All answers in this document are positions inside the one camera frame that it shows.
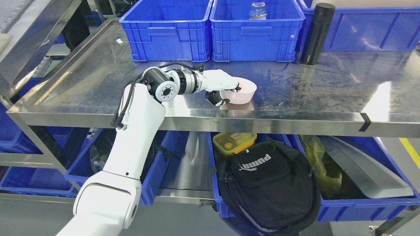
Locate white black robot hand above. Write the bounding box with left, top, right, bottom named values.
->
left=196, top=69, right=242, bottom=107

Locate pink ikea bowl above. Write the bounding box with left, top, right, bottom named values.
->
left=220, top=77, right=258, bottom=105

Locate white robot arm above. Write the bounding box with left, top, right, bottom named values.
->
left=57, top=65, right=205, bottom=236

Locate blue crate middle on table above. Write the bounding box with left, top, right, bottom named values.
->
left=209, top=0, right=305, bottom=62

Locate blue crate on table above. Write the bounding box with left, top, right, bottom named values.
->
left=119, top=0, right=213, bottom=62
left=209, top=0, right=305, bottom=62
left=317, top=3, right=420, bottom=52

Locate yellow lunch box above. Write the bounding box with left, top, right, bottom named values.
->
left=212, top=132, right=258, bottom=156

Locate blue crate left on table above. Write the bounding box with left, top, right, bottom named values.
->
left=119, top=0, right=213, bottom=62

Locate plastic water bottle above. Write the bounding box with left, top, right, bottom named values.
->
left=249, top=0, right=267, bottom=20

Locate black thermos bottle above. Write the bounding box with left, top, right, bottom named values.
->
left=301, top=3, right=336, bottom=65

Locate black puma backpack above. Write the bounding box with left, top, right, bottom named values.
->
left=216, top=138, right=321, bottom=236

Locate black helmet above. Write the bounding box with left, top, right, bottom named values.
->
left=90, top=129, right=116, bottom=173

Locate blue crate right on table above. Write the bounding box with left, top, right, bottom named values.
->
left=317, top=3, right=420, bottom=52

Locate green plastic bag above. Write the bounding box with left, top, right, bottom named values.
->
left=299, top=135, right=343, bottom=200

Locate blue bin lower right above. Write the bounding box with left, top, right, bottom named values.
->
left=206, top=132, right=419, bottom=222

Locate grey plastic panel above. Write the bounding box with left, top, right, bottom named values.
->
left=319, top=136, right=414, bottom=199

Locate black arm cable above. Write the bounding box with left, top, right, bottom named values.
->
left=111, top=62, right=204, bottom=129

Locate steel table frame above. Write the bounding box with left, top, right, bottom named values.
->
left=8, top=19, right=419, bottom=138

